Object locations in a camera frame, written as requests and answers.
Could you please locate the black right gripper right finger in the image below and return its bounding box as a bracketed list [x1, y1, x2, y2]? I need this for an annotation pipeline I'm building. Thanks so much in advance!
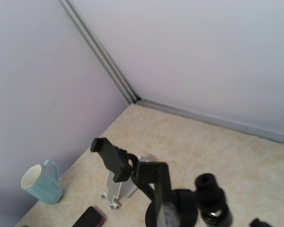
[249, 218, 273, 227]

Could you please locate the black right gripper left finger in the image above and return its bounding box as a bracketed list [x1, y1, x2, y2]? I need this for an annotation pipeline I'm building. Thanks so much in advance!
[154, 184, 180, 227]

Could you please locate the black front stand with pole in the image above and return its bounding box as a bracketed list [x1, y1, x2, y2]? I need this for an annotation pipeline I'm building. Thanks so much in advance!
[195, 173, 232, 227]

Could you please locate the black round stand base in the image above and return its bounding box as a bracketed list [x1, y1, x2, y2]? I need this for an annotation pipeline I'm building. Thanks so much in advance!
[90, 138, 198, 227]

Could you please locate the black phone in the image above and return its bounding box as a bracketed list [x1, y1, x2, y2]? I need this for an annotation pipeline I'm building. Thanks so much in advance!
[72, 206, 107, 227]

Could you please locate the white folding phone stand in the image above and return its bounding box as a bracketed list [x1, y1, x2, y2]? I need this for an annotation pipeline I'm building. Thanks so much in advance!
[100, 154, 149, 210]

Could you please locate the light blue plastic cup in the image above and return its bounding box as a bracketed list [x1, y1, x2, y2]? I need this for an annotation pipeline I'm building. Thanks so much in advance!
[20, 160, 63, 205]

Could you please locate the left aluminium frame post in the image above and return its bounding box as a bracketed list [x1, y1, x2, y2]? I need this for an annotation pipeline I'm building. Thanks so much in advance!
[60, 0, 141, 104]

